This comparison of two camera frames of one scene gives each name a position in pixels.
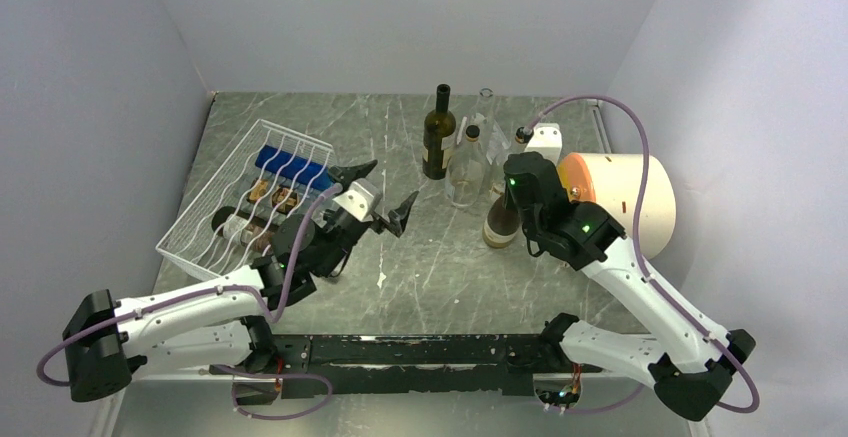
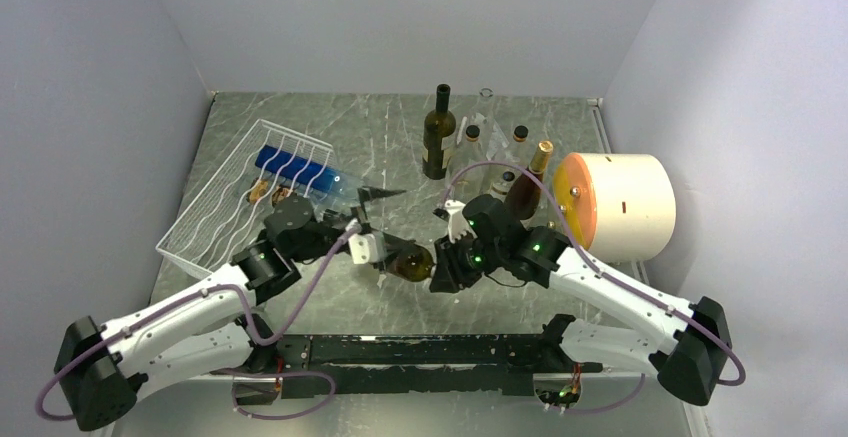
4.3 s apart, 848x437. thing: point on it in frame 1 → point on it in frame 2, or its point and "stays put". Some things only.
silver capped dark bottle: (253, 232) → (412, 263)
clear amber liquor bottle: (516, 146) stays put
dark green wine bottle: (438, 135) stays put
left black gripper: (396, 218) → (368, 194)
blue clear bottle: (294, 168) stays put
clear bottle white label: (466, 171) stays put
